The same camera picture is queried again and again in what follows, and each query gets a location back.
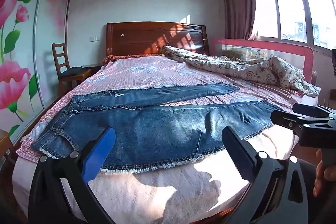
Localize dark cloth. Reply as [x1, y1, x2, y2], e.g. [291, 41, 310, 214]
[64, 67, 88, 75]

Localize white mattress cover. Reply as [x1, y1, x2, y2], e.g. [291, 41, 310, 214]
[12, 132, 300, 224]

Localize pink plaid bed sheet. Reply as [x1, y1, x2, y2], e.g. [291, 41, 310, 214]
[16, 55, 305, 164]

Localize swirl patterned quilt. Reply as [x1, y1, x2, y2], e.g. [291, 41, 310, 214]
[161, 46, 321, 98]

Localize window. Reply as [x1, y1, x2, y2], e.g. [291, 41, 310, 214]
[252, 0, 336, 50]

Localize wooden chair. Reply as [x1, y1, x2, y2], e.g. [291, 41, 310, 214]
[52, 43, 92, 96]

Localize blue denim pants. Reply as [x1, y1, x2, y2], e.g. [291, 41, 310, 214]
[31, 82, 285, 174]

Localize wooden headboard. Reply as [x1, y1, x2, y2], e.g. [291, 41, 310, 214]
[105, 21, 210, 58]

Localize pink bed rail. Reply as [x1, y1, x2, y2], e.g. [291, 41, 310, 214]
[211, 37, 315, 83]

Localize brown fringed cloth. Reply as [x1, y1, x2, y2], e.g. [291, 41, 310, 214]
[104, 54, 163, 63]

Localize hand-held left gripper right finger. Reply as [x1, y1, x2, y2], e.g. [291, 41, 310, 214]
[222, 126, 309, 224]

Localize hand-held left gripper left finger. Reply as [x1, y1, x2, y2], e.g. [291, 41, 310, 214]
[28, 127, 116, 224]

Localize wooden side table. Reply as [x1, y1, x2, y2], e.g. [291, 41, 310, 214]
[0, 130, 17, 165]

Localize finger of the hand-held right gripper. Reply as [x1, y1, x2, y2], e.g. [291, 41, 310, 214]
[270, 109, 313, 133]
[292, 103, 336, 119]

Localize flower printed wardrobe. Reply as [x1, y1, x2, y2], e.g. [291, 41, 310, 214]
[0, 0, 79, 146]

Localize person's right hand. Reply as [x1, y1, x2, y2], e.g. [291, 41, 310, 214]
[313, 148, 336, 198]

